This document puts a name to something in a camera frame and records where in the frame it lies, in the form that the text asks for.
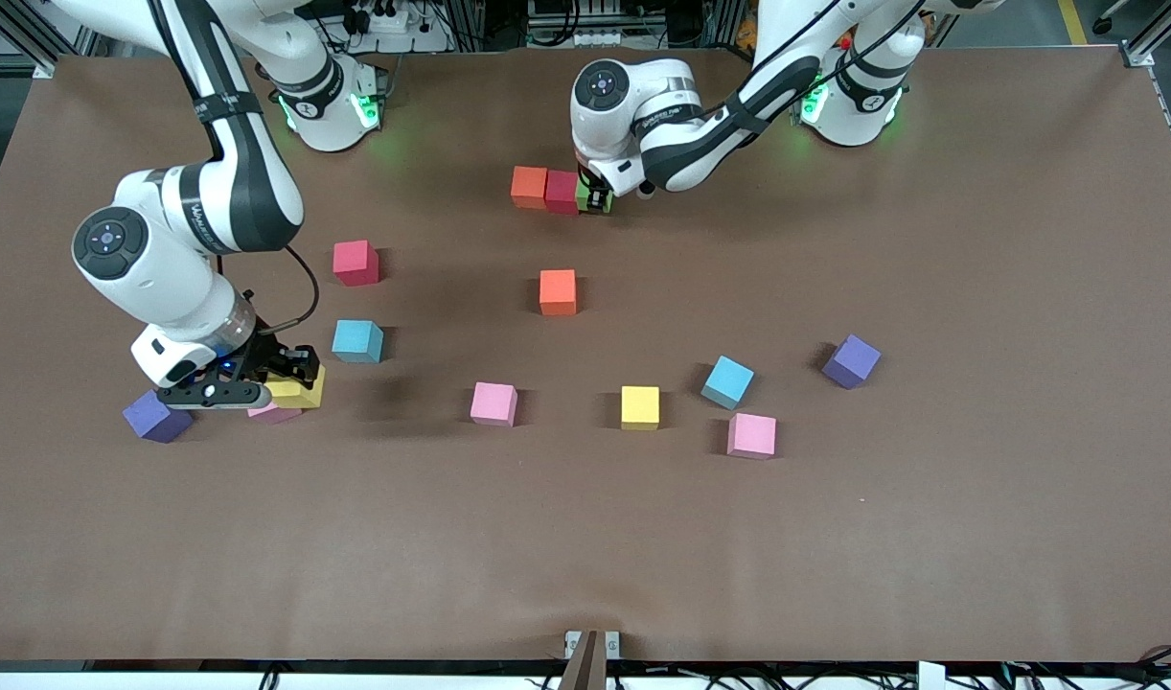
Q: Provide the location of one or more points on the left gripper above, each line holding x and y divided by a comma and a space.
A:
596, 199

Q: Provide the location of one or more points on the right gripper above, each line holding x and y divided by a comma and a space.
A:
277, 360

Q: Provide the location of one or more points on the green foam cube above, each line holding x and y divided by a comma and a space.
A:
583, 201

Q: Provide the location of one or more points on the yellow foam cube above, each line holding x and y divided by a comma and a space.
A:
640, 407
303, 393

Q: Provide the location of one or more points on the red foam cube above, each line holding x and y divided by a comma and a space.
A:
561, 192
355, 263

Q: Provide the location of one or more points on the orange foam cube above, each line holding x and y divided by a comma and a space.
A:
528, 187
558, 291

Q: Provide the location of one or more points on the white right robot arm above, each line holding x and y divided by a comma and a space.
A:
173, 287

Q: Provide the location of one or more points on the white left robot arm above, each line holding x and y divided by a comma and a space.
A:
614, 125

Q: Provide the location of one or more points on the pink foam cube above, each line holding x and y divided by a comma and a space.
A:
274, 414
751, 435
493, 403

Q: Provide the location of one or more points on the blue foam cube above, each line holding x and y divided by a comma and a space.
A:
357, 340
727, 381

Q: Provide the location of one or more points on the purple foam cube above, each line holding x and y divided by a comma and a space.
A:
154, 419
851, 361

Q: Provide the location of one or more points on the white power strip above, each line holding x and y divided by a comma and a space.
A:
595, 38
423, 40

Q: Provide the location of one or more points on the pile of orange bags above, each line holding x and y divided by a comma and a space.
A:
745, 36

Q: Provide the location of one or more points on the brown paper table cover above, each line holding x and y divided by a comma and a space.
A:
585, 556

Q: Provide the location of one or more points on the brown vertical bar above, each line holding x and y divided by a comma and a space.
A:
585, 666

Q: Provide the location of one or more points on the small white block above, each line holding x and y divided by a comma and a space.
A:
930, 676

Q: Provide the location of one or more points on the aluminium frame profile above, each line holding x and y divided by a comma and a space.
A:
1146, 46
20, 36

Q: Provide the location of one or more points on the silver metal bracket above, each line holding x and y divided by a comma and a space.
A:
612, 644

